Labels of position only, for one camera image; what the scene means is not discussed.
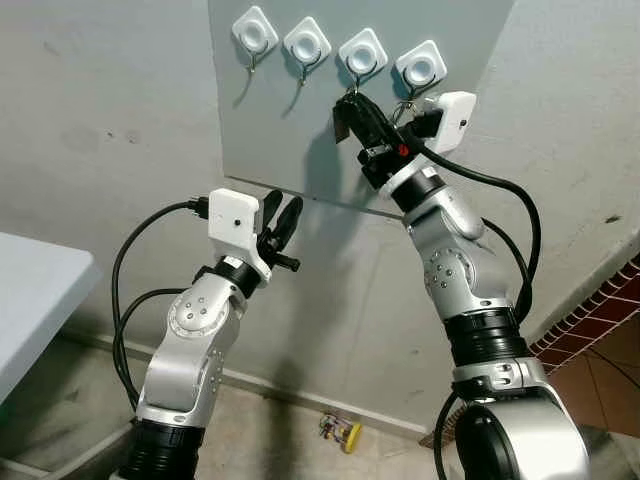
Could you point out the white table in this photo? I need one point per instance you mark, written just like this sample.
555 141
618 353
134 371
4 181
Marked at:
35 300

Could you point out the small toy with yellow wheel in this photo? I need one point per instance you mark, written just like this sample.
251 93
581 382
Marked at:
348 434

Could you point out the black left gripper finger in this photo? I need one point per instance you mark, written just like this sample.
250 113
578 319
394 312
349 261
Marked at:
272 210
289 222

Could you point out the white adhesive wall hook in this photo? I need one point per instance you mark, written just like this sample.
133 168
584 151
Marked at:
362 52
421 66
306 42
255 32

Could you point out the grey wall panel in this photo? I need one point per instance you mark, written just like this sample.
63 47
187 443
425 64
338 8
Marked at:
290 130

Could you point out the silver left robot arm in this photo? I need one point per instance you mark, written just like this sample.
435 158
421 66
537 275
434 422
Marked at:
190 350

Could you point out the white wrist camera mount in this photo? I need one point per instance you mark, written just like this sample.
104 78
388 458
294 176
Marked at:
452 120
232 215

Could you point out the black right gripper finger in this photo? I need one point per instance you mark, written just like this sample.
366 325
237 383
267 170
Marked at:
372 122
344 122

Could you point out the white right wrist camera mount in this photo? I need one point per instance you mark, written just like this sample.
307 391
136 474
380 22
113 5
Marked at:
452 120

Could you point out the red brick tile skirting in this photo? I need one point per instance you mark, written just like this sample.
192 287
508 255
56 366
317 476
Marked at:
600 300

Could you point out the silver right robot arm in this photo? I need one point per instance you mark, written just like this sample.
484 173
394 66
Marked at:
460 270

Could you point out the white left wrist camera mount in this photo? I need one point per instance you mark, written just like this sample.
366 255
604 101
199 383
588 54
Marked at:
232 215

